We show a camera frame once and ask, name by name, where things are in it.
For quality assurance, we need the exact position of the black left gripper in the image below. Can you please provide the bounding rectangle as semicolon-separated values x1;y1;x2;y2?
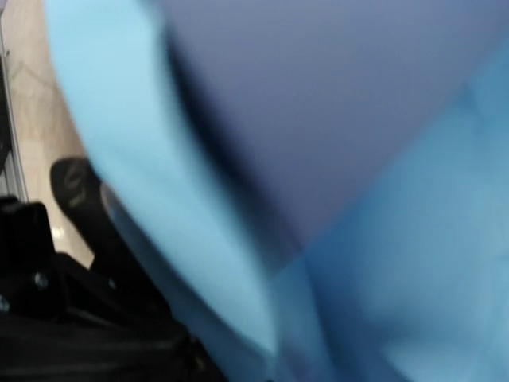
1;195;224;381

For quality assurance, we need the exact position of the blue wrapping paper sheet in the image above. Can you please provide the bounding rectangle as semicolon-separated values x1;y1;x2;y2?
45;1;508;381

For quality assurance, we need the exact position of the black printed ribbon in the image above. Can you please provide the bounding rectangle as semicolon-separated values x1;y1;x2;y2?
50;157;135;274

